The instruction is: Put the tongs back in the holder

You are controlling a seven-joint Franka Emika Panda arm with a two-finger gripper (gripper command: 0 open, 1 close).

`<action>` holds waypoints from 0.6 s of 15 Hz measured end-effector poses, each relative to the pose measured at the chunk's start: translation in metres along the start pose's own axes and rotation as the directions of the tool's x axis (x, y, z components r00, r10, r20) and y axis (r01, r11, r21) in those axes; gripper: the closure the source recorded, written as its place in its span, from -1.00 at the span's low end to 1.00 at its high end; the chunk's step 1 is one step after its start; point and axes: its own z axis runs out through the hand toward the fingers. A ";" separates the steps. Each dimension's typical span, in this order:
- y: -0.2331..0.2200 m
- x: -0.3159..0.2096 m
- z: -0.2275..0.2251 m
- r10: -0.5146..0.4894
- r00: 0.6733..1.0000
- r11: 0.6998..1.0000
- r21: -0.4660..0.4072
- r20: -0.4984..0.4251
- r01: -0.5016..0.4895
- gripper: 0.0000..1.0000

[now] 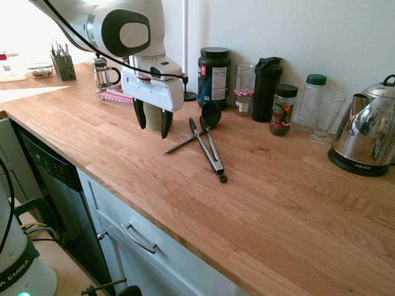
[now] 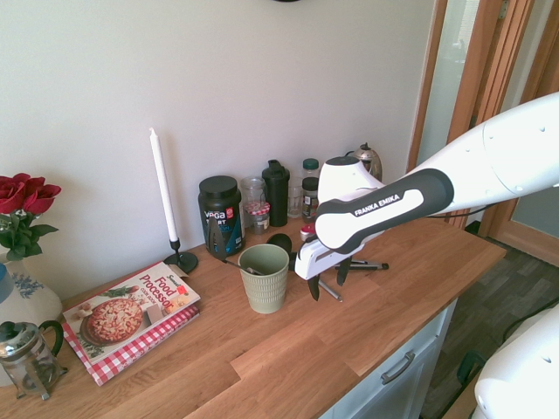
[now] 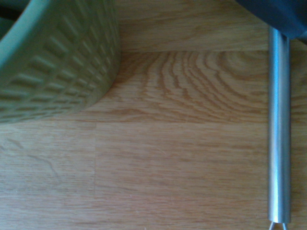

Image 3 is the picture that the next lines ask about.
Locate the green ribbed ceramic utensil cup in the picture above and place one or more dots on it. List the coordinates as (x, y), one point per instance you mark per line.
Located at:
(60, 60)

